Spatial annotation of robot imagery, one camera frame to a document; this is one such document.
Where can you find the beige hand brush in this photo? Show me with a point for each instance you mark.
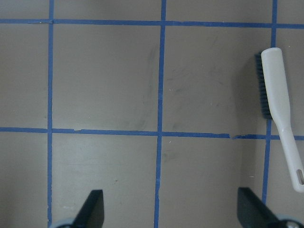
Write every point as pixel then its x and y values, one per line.
pixel 275 105

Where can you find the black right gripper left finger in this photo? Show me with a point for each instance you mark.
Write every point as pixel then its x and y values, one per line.
pixel 91 214

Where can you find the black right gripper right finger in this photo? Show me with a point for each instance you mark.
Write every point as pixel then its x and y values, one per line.
pixel 252 212

